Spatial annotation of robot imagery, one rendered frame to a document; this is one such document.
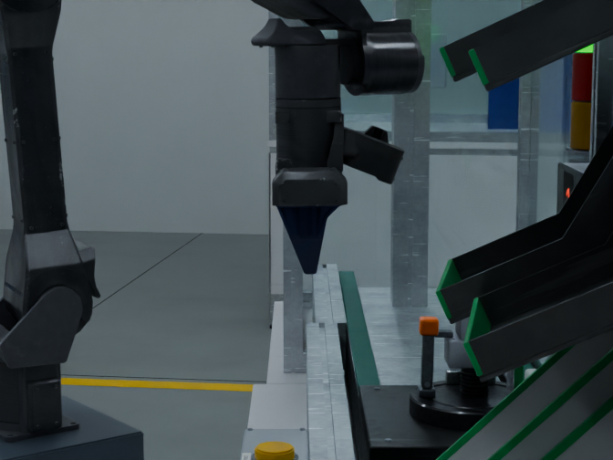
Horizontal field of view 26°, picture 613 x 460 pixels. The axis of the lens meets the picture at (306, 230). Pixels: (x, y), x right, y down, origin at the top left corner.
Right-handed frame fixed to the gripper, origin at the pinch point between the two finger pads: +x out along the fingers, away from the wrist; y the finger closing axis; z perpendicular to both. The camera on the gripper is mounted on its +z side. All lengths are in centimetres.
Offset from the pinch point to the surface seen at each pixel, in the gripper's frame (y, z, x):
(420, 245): 107, 19, 19
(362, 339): 69, 8, 26
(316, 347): 59, 1, 25
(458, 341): 21.4, 15.8, 15.1
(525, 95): 78, 32, -8
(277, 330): 114, -5, 35
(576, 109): 20.6, 27.7, -9.6
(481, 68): -45.3, 9.1, -16.0
